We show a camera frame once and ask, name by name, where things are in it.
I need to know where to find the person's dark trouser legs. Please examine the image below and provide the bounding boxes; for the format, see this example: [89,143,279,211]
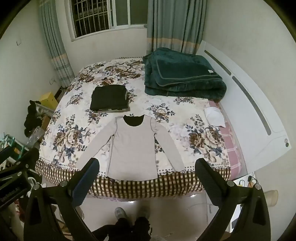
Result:
[92,217,153,241]

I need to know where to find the clear plastic bag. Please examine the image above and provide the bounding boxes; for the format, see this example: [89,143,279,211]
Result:
[27,127,45,149]

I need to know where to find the grey-green striped curtain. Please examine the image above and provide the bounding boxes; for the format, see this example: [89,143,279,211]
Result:
[38,0,75,87]
[147,0,207,55]

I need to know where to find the floral bed sheet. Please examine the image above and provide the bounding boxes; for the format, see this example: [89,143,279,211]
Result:
[35,57,232,200]

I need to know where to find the dark green folded blanket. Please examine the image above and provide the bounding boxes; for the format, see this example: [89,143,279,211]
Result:
[142,47,227,102]

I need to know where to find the yellow box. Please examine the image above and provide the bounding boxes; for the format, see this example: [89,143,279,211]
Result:
[39,92,59,111]

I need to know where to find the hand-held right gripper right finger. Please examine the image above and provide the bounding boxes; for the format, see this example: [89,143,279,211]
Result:
[194,158,271,241]

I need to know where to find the beige long-sleeve shirt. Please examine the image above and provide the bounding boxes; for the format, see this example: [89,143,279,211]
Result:
[77,115,185,181]

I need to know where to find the white bed headboard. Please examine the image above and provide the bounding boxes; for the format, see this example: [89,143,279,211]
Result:
[199,40,290,177]

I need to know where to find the cream cylindrical lamp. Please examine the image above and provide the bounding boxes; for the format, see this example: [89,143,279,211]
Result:
[264,190,279,207]

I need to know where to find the person's grey shoe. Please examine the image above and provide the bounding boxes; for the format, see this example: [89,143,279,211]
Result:
[115,207,128,219]

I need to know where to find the folded black clothes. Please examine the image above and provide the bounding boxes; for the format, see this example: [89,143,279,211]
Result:
[90,85,130,113]

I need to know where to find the black hanging garment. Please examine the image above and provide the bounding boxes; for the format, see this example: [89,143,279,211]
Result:
[24,100,43,137]

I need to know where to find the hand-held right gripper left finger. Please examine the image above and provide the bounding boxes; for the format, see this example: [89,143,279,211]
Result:
[23,158,102,241]

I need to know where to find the white folded cloth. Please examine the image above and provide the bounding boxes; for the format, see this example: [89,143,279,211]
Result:
[204,107,226,128]

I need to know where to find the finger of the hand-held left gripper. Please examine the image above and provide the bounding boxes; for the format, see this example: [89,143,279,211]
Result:
[0,148,40,173]

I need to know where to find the pink plaid mattress pad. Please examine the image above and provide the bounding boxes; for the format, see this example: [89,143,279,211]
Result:
[208,100,244,180]

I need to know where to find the barred window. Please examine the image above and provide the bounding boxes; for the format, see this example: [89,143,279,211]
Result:
[69,0,148,42]

